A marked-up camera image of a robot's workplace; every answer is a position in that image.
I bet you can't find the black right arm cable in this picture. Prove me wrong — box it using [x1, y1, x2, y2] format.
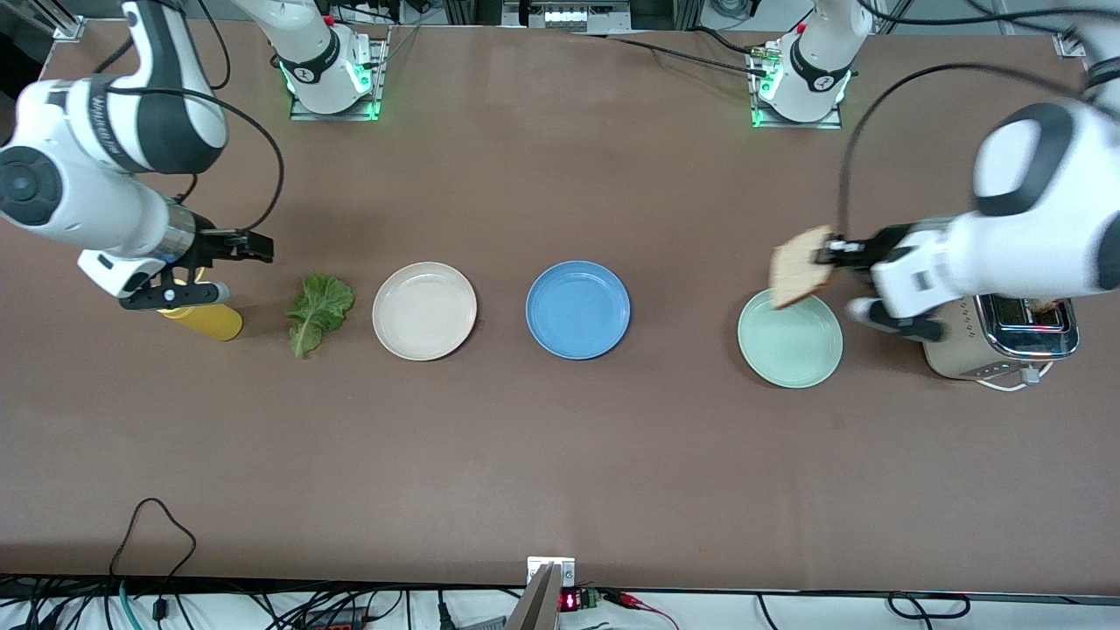
[92, 0, 286, 235]

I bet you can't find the pale green round plate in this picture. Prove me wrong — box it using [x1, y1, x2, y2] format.
[737, 288, 844, 389]

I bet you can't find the red clip wire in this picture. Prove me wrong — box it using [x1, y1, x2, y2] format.
[612, 591, 679, 630]

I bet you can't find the black power strip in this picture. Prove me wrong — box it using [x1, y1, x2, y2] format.
[302, 605, 373, 630]

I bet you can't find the white control box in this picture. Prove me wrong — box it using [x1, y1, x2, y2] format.
[503, 0, 631, 32]

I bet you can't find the square toasted bread slice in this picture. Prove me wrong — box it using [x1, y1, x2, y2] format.
[770, 226, 837, 309]

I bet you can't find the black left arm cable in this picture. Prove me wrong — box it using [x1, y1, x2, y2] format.
[836, 61, 1099, 239]

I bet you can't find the black base supply cable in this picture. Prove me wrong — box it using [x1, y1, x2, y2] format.
[569, 31, 775, 78]

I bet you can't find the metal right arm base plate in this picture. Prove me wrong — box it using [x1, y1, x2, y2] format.
[289, 35, 391, 122]

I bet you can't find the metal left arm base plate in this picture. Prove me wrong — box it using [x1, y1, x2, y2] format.
[751, 44, 845, 130]

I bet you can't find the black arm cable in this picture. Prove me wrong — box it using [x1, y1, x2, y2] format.
[92, 0, 286, 235]
[836, 61, 1099, 239]

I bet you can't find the black coiled cable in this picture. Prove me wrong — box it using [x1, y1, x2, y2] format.
[886, 591, 972, 620]

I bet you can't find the white toaster power cord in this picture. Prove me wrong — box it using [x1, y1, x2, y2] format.
[974, 366, 1054, 392]

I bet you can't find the cream round plate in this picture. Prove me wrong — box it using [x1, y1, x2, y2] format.
[372, 262, 479, 361]

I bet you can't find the small metal edge bracket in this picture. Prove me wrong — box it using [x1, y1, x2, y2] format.
[527, 556, 577, 585]

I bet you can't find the cream chrome toaster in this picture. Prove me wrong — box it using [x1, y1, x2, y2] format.
[923, 293, 1081, 382]

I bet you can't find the green lettuce leaf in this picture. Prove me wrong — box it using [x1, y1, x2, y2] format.
[286, 274, 356, 360]

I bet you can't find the yellow squeeze bottle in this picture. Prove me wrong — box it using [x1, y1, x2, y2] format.
[157, 269, 244, 342]

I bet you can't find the grey slanted mount bar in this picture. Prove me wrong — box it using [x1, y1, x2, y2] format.
[506, 563, 562, 630]

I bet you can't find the blue round plate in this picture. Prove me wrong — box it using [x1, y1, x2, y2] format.
[525, 261, 632, 361]

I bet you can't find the black looped thin cable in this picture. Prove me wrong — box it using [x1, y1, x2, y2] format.
[109, 498, 198, 583]

